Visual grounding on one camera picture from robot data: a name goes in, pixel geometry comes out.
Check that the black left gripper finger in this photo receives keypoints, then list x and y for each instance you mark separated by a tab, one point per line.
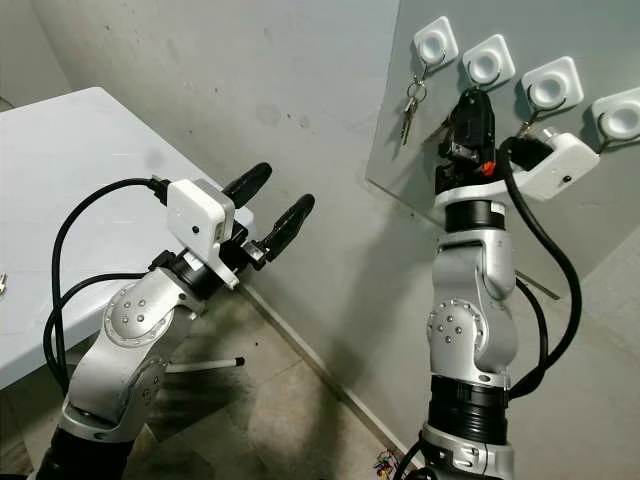
248	182
288	222

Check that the small colourful object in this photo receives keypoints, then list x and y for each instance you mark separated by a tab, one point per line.
385	465

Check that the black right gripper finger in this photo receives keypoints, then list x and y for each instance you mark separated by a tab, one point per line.
475	115

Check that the grey glossy wall panel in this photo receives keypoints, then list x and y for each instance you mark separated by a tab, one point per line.
400	160

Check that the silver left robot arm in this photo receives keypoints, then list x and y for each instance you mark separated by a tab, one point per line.
130	325

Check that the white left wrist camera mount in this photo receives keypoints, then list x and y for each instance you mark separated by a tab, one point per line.
198	215

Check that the white square wall hook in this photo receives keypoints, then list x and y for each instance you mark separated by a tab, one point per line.
552	82
620	112
435	42
490	60

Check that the silver key bunch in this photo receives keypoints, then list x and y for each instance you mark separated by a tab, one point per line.
407	120

